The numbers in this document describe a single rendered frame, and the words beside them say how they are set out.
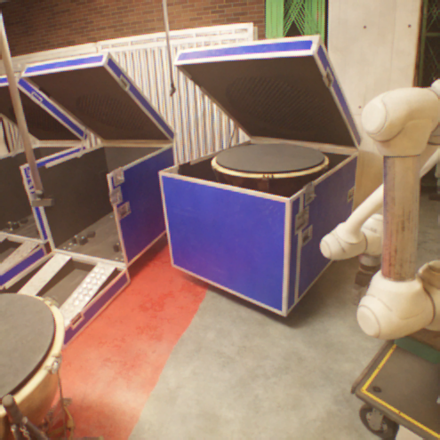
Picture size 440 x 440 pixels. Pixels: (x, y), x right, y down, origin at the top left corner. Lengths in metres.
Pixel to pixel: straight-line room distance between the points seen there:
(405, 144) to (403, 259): 0.33
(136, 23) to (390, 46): 3.95
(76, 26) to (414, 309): 6.14
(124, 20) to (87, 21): 0.71
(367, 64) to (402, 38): 0.31
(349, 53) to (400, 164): 2.03
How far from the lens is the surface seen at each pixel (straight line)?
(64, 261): 3.15
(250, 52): 2.06
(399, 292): 1.09
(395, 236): 1.05
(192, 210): 2.25
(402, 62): 2.99
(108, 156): 3.77
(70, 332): 2.48
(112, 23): 6.02
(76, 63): 2.72
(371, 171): 3.10
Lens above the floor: 1.62
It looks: 24 degrees down
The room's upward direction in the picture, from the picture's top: 4 degrees counter-clockwise
